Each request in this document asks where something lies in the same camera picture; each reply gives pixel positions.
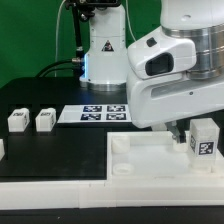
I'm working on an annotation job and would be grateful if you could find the white marker sheet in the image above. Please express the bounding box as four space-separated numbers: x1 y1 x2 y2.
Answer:
58 104 131 123

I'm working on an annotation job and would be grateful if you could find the white left fence piece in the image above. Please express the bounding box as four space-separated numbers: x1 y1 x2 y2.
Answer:
0 139 5 161

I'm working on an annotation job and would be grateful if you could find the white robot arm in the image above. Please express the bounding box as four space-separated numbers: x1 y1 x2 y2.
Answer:
126 0 224 142

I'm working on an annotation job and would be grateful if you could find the white front fence wall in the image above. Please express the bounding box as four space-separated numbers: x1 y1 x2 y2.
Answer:
0 178 224 210

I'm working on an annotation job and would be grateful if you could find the black cable bundle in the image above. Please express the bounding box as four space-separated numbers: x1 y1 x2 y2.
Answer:
35 57 84 78

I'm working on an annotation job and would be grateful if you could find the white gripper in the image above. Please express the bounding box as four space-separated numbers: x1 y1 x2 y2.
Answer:
127 25 224 144

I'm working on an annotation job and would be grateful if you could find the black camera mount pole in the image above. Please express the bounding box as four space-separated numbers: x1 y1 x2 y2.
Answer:
65 0 95 60

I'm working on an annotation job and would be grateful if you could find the white square tabletop tray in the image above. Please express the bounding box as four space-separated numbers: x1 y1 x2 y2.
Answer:
107 131 224 180

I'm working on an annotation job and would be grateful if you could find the grey thin cable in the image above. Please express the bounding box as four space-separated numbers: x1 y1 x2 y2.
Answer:
54 0 68 78

